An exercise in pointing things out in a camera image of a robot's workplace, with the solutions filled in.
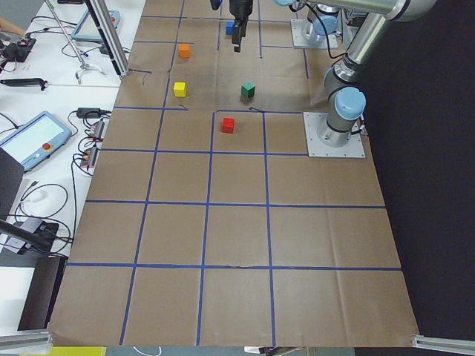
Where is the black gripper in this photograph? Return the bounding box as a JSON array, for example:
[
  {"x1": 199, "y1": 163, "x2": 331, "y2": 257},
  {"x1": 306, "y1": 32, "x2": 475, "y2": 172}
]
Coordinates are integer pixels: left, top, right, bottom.
[{"x1": 229, "y1": 0, "x2": 253, "y2": 53}]

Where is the red wooden block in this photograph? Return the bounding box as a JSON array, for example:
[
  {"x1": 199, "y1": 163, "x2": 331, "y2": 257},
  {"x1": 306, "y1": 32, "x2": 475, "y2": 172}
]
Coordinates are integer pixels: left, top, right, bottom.
[{"x1": 221, "y1": 117, "x2": 235, "y2": 134}]

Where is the blue wooden block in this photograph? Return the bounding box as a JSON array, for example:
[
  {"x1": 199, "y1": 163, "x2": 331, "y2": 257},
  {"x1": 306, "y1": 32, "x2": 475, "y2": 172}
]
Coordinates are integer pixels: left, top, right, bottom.
[{"x1": 226, "y1": 21, "x2": 234, "y2": 36}]

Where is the orange wooden block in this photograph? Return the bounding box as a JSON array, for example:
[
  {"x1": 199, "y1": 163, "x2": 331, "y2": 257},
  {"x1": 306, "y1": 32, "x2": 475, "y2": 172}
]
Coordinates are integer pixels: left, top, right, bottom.
[{"x1": 179, "y1": 44, "x2": 191, "y2": 59}]

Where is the green wooden block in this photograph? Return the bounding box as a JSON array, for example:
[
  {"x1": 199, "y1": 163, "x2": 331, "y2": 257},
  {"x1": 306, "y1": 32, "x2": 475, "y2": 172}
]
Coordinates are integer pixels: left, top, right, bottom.
[{"x1": 240, "y1": 82, "x2": 256, "y2": 99}]

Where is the yellow wooden block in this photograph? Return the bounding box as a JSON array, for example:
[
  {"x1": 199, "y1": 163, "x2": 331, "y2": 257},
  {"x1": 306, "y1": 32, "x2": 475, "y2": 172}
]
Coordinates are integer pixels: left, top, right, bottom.
[{"x1": 173, "y1": 82, "x2": 187, "y2": 98}]

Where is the far teach pendant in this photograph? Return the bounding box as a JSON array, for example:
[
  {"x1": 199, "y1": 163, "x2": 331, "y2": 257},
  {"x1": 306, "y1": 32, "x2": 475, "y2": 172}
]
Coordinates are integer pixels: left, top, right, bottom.
[{"x1": 71, "y1": 8, "x2": 123, "y2": 42}]

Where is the teach pendant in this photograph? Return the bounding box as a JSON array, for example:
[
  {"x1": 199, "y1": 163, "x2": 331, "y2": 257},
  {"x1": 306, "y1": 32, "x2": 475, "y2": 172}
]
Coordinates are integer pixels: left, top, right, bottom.
[
  {"x1": 71, "y1": 8, "x2": 123, "y2": 42},
  {"x1": 1, "y1": 111, "x2": 72, "y2": 172}
]

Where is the metal grabber tool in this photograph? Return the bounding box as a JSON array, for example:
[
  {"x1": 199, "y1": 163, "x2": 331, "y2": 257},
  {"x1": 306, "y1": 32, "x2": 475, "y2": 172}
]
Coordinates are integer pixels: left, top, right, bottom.
[{"x1": 44, "y1": 0, "x2": 106, "y2": 85}]

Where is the black power adapter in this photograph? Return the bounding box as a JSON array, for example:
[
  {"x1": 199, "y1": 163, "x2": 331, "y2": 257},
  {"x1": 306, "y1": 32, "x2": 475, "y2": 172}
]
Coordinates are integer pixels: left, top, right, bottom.
[{"x1": 76, "y1": 108, "x2": 101, "y2": 119}]

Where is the brown paper table cover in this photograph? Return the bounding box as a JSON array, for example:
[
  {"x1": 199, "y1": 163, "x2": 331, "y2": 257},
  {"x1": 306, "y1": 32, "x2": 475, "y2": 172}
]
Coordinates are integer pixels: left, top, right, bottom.
[{"x1": 48, "y1": 1, "x2": 418, "y2": 347}]

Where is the near teach pendant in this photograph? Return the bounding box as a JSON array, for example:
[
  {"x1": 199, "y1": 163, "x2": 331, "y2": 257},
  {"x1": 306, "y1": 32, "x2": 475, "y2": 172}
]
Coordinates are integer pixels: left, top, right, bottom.
[{"x1": 1, "y1": 111, "x2": 72, "y2": 172}]

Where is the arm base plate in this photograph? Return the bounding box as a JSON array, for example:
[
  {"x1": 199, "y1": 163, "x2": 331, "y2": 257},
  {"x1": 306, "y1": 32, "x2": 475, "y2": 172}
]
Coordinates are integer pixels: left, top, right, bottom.
[
  {"x1": 303, "y1": 112, "x2": 366, "y2": 159},
  {"x1": 290, "y1": 16, "x2": 338, "y2": 50}
]

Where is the aluminium frame post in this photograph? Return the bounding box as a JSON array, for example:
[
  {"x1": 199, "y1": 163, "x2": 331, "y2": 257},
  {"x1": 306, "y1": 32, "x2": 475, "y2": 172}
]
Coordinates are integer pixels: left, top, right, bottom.
[{"x1": 85, "y1": 0, "x2": 129, "y2": 77}]

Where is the black handle tool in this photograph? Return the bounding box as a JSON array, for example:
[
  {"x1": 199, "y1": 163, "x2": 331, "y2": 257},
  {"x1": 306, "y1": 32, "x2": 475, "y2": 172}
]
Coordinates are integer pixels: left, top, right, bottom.
[{"x1": 0, "y1": 77, "x2": 48, "y2": 91}]

